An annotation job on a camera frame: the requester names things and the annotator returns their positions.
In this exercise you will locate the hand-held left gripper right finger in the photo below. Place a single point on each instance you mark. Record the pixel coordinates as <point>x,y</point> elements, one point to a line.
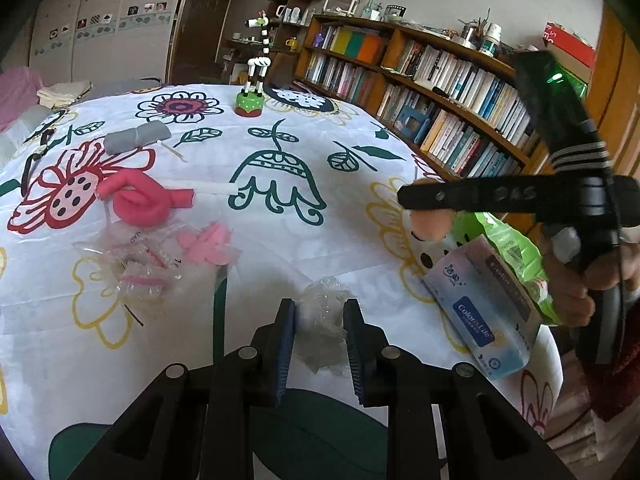
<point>356,360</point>

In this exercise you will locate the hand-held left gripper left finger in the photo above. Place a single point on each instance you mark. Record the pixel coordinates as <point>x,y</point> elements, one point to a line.
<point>282,355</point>

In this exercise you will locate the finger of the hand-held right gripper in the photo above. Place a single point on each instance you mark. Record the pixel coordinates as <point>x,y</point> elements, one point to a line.
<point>475,196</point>

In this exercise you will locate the clear plastic bag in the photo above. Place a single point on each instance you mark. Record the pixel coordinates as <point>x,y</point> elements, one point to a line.
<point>322,320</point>

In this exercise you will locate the green plastic bag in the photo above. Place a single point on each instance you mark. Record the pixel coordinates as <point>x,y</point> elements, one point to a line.
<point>515,250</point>

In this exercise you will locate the pink foam pieces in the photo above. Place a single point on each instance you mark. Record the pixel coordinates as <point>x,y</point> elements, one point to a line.
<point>210,245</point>

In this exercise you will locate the clear bag of pink items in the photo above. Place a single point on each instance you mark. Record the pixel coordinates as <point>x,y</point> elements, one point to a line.
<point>135,270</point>

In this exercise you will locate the white paper stick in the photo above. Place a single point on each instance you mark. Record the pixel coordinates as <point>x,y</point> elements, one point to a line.
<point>210,187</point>

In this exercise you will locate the person's right hand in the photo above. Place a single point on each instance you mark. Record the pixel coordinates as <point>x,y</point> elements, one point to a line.
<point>567,290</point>

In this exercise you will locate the wooden cabinet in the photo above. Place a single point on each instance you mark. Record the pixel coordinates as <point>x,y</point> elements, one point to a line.
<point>617,90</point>

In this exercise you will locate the red cardboard box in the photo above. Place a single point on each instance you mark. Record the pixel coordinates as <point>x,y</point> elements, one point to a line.
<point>570,45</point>

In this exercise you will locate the blue tissue box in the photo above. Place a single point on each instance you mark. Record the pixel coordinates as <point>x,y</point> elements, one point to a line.
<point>480,310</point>

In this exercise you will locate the white jar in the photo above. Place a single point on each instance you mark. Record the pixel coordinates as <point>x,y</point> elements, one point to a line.
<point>492,37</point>

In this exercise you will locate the rows of books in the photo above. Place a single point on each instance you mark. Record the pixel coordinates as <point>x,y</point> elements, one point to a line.
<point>450,80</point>

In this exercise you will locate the flower printed blanket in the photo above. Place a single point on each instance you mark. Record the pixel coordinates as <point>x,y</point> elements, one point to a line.
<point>325,160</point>

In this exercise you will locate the wooden bookshelf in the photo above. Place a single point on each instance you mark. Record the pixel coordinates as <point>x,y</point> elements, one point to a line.
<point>395,32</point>

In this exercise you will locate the green glass bottle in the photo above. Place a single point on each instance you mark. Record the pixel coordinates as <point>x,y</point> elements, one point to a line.
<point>368,8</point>

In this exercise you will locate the small white stick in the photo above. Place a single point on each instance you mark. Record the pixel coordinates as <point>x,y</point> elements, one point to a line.
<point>175,152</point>

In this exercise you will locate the yellow mug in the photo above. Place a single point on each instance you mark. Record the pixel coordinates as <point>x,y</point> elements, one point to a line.
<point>291,43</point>

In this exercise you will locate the striped zebra toy figure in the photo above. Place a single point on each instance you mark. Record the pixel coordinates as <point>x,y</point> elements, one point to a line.
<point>250,102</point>

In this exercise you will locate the small wooden shelf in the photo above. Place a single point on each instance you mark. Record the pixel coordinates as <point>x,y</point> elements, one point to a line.
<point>287,27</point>

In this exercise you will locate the grey rolled cloth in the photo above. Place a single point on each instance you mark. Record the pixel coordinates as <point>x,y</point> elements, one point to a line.
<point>135,137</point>

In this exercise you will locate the white mug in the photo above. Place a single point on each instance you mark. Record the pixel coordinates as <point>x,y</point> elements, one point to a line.
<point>281,12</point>

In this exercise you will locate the dark brown door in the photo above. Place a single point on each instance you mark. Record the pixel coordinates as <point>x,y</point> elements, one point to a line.
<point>205,15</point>

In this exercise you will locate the white folded cloth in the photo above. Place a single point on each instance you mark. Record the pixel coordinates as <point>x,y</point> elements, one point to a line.
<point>62,94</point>

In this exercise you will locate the pink blanket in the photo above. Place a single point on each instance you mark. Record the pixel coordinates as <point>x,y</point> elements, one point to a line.
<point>17,92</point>

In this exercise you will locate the white wardrobe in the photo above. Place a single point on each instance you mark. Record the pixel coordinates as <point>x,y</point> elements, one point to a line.
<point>100,5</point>

